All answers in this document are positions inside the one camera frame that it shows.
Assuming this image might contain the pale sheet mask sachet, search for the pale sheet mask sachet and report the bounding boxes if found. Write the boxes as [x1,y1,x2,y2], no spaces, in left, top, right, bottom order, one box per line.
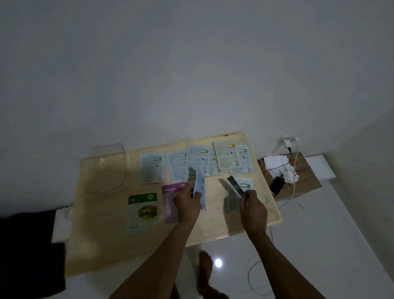
[188,168,206,211]

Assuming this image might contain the pink sheet mask sachet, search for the pink sheet mask sachet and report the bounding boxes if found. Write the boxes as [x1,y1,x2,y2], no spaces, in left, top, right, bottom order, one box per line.
[162,182,188,224]

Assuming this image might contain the white charging cable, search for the white charging cable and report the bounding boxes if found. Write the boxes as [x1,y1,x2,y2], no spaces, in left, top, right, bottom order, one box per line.
[247,145,300,297]

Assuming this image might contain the green sheet mask sachet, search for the green sheet mask sachet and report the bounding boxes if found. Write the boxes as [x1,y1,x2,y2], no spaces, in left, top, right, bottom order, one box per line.
[127,193,158,237]

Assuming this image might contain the person's bare foot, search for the person's bare foot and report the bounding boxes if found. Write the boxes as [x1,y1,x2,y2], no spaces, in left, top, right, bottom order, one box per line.
[197,250,230,299]

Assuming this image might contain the black cloth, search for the black cloth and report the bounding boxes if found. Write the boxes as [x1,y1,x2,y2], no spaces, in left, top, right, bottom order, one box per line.
[0,209,67,298]

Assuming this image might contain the clear plastic container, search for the clear plastic container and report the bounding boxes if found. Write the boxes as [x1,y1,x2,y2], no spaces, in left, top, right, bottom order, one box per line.
[84,143,125,194]

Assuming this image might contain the white flat board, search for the white flat board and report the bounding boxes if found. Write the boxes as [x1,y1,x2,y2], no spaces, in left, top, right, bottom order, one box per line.
[304,155,337,181]

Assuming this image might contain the person's left forearm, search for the person's left forearm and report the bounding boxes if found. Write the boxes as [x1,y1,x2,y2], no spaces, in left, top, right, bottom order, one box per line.
[108,219,200,299]

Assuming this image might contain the white wall socket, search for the white wall socket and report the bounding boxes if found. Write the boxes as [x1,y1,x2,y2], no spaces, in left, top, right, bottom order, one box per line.
[278,136,300,149]

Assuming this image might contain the brown cardboard box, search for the brown cardboard box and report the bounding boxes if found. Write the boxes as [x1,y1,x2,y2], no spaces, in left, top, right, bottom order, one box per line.
[258,152,322,203]

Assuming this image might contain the person's left hand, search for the person's left hand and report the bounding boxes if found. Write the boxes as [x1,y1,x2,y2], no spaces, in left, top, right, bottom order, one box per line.
[172,185,203,225]

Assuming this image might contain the person's right hand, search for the person's right hand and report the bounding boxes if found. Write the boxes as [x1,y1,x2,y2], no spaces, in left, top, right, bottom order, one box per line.
[239,189,268,235]

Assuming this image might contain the dull grey mask sachet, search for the dull grey mask sachet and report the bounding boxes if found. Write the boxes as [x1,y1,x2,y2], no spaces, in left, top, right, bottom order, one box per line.
[223,192,241,213]

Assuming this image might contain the person's right forearm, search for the person's right forearm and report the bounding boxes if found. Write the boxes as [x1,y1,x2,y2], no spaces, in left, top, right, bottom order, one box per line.
[246,229,327,299]

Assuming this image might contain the crumpled white tissue paper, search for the crumpled white tissue paper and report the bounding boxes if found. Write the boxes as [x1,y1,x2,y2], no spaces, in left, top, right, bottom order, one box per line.
[264,155,300,184]

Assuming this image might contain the row of pale mask packets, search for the row of pale mask packets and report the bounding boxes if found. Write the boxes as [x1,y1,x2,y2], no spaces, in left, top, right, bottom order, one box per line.
[140,140,254,192]

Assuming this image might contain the black smartphone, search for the black smartphone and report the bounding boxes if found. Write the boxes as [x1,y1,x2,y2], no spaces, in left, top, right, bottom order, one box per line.
[269,176,286,197]

